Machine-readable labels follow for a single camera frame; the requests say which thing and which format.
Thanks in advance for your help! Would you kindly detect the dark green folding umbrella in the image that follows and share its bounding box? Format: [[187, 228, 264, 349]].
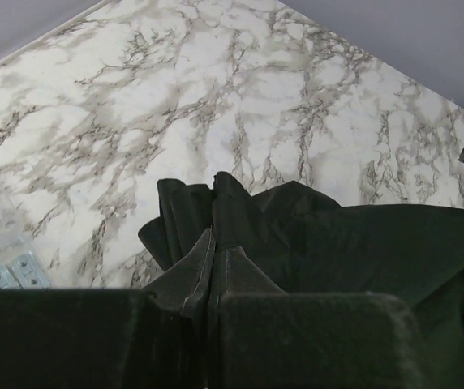
[[138, 172, 464, 388]]

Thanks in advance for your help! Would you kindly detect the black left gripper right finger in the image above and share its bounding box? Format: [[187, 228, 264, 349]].
[[208, 247, 423, 388]]

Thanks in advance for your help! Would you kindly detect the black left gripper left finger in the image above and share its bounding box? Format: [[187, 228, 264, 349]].
[[0, 230, 216, 388]]

